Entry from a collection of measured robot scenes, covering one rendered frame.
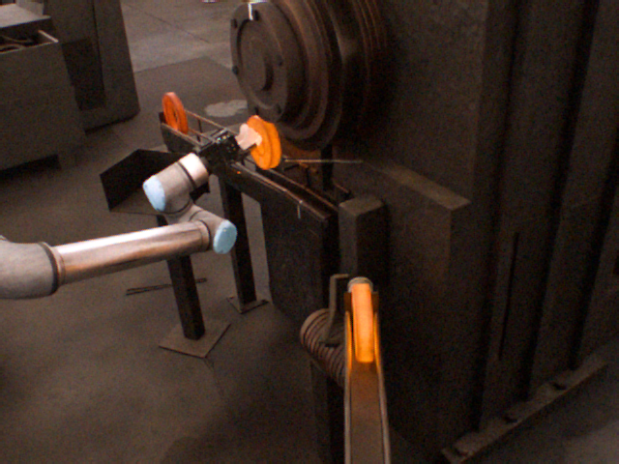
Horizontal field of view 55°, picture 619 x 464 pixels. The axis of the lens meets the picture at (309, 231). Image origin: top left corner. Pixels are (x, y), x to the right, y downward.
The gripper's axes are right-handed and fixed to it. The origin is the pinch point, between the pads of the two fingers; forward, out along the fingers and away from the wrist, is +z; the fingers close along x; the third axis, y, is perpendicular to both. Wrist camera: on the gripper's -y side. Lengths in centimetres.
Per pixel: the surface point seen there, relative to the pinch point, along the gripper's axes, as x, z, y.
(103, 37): 267, 17, -26
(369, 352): -77, -23, -9
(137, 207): 29, -39, -15
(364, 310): -74, -20, -3
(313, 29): -36, 7, 36
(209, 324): 31, -40, -75
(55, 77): 217, -26, -20
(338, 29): -42, 10, 35
